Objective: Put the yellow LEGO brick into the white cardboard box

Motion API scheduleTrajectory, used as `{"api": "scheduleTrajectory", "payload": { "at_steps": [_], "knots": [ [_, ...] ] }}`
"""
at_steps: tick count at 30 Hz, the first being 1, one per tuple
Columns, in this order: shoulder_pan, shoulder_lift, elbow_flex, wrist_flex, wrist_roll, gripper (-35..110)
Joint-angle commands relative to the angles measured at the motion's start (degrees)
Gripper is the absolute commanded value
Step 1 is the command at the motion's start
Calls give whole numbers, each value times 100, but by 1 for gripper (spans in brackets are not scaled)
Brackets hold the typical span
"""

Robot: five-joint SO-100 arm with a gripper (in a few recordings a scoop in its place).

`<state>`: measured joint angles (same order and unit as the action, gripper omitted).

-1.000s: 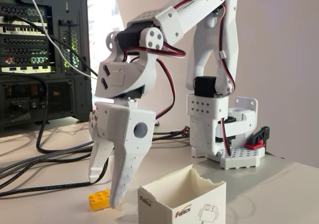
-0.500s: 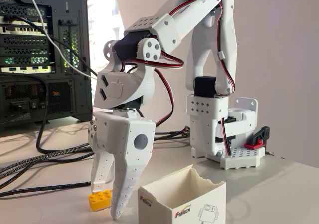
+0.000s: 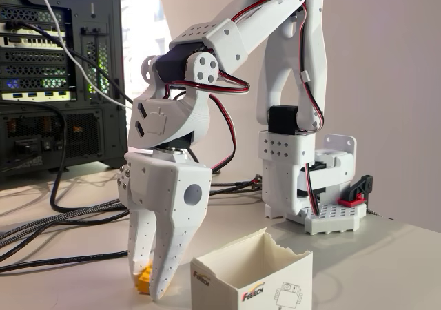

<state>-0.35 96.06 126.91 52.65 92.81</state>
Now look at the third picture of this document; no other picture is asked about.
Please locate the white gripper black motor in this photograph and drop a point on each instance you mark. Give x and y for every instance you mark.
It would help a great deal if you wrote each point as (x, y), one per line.
(162, 186)

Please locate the yellow toy brick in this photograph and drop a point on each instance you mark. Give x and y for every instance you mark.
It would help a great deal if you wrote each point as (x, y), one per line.
(144, 280)

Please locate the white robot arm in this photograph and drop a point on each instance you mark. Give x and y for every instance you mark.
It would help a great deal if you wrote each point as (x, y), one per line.
(286, 65)

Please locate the white cardboard box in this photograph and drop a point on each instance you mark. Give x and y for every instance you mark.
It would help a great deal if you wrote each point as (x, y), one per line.
(272, 289)

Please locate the black red table clamp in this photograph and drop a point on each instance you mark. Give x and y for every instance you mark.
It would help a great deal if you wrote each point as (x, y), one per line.
(358, 189)

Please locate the black computer tower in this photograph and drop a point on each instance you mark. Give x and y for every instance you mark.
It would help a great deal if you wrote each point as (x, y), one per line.
(41, 65)

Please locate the bright window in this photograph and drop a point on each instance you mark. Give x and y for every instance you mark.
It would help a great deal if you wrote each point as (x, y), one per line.
(141, 31)

